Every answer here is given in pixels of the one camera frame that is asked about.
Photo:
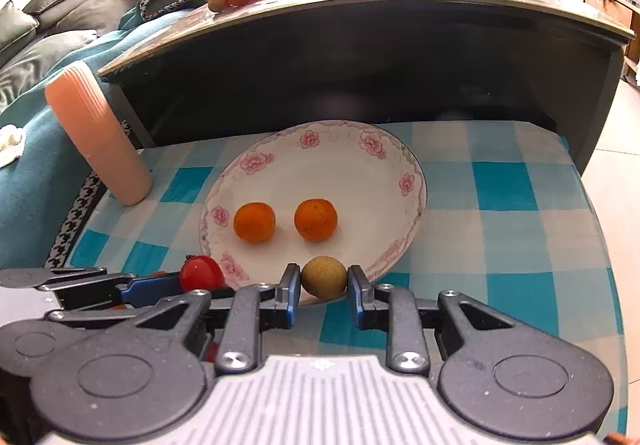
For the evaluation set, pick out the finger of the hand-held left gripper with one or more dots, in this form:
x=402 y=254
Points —
x=150 y=287
x=85 y=316

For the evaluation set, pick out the teal blanket with houndstooth trim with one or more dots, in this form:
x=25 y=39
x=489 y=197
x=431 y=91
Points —
x=30 y=205

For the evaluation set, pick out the red cherry tomato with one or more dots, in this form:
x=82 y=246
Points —
x=200 y=274

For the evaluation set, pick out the blue white checkered cloth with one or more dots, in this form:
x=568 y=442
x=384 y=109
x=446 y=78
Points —
x=500 y=225

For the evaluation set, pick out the dark coffee table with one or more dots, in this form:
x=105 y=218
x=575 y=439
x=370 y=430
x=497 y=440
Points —
x=400 y=0

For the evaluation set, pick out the white crumpled tissue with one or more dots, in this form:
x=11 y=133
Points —
x=11 y=145

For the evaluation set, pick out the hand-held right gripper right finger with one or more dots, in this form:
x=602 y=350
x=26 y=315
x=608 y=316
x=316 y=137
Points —
x=355 y=297

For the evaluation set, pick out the white floral plate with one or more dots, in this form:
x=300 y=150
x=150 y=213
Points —
x=320 y=175

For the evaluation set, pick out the peach ribbed plastic cup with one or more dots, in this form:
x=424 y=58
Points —
x=95 y=125

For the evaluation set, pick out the yellow-brown longan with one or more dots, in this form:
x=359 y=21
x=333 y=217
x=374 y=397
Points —
x=217 y=3
x=324 y=277

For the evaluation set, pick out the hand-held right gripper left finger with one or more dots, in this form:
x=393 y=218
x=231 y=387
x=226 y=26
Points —
x=291 y=297

